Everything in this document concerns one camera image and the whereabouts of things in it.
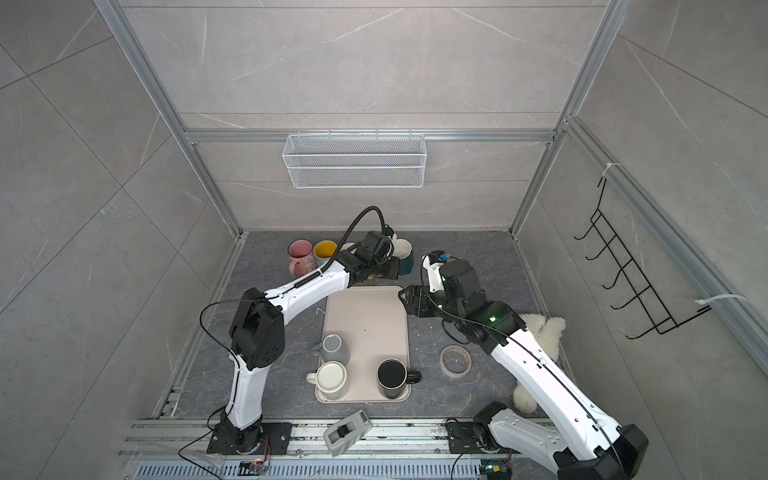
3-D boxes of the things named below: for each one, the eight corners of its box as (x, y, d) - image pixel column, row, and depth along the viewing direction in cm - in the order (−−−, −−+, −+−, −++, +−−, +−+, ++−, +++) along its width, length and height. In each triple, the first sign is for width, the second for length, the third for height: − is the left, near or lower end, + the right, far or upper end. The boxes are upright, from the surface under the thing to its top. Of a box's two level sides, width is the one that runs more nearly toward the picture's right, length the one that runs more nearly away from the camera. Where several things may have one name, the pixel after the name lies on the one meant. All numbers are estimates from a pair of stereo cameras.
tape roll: (441, 377, 85) (442, 375, 84) (438, 348, 91) (439, 345, 89) (472, 377, 85) (474, 375, 84) (467, 348, 91) (468, 345, 89)
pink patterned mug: (297, 288, 105) (288, 268, 95) (296, 262, 112) (288, 240, 103) (319, 284, 106) (312, 263, 97) (317, 258, 114) (310, 237, 104)
